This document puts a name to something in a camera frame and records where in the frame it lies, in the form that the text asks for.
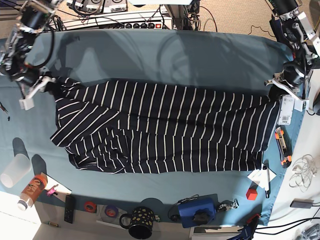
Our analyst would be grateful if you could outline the translucent plastic cup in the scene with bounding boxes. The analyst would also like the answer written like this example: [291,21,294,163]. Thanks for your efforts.
[0,153,32,188]

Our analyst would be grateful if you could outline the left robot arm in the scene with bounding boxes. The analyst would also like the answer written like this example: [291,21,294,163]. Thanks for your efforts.
[264,0,320,102]

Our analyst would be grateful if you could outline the white power strip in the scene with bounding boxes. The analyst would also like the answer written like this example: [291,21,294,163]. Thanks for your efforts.
[98,21,170,30]

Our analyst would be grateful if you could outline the pink small figurine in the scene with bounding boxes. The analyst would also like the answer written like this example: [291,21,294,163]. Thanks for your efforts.
[46,184,59,196]

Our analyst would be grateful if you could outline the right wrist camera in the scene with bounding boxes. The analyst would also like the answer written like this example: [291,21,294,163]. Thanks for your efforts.
[19,98,35,111]

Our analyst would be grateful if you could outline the orange black utility knife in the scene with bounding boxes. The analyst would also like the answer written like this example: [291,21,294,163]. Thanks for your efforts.
[275,126,292,169]

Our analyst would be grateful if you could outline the red cube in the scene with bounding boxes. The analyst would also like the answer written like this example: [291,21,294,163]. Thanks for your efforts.
[246,188,258,201]

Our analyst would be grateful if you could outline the teal table cloth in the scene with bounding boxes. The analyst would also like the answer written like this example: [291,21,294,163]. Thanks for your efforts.
[0,29,292,225]

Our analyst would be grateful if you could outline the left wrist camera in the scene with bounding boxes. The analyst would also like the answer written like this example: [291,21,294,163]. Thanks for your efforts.
[294,99,309,112]

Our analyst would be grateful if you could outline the black mug yellow pattern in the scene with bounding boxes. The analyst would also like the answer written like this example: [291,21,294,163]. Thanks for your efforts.
[119,206,155,240]

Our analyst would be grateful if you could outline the purple tape roll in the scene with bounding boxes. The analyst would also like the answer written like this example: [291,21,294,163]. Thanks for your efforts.
[104,205,119,218]

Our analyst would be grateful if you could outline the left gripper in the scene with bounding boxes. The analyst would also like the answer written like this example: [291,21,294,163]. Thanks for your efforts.
[264,62,312,101]

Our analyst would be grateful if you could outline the green yellow battery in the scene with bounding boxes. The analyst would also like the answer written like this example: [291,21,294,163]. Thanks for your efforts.
[47,221,60,228]

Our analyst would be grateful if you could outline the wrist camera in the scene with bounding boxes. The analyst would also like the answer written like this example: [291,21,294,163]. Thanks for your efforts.
[19,98,35,111]
[294,99,309,112]

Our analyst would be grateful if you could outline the white black marker pen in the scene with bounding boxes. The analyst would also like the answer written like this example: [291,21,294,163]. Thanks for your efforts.
[262,165,270,199]

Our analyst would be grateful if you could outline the black remote control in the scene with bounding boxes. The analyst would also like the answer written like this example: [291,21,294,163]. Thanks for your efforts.
[64,195,76,224]

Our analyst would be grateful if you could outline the red tape roll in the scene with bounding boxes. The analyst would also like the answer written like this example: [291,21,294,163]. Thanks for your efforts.
[84,201,97,213]

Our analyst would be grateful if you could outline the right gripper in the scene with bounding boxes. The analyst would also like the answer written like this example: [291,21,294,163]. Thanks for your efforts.
[13,69,62,99]

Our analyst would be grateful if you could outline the orange labelled bottle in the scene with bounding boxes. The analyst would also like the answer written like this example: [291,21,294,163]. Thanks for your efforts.
[17,174,48,211]

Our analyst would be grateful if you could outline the grey flat device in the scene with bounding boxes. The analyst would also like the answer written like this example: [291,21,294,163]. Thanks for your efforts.
[290,199,313,209]

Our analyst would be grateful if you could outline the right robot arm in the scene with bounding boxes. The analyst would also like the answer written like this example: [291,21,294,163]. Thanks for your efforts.
[0,0,62,99]

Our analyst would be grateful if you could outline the blue box with knob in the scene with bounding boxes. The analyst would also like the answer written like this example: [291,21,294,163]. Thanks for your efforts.
[178,197,216,229]

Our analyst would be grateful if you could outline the navy white striped t-shirt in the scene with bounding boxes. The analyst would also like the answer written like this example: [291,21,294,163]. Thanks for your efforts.
[50,78,280,174]

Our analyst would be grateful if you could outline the metal carabiner keys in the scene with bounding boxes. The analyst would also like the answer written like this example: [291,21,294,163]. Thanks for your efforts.
[216,199,239,213]

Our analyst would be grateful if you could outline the white paper card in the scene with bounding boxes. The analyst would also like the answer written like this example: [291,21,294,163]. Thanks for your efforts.
[247,168,276,189]

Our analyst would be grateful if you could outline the grey blister package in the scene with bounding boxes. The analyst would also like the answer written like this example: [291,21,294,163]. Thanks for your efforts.
[278,95,295,126]

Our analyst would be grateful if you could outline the blue handled tool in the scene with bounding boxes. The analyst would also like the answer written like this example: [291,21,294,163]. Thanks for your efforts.
[228,214,261,240]

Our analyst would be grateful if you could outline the white coiled cable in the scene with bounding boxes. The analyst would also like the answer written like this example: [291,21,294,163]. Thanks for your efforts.
[288,154,318,193]

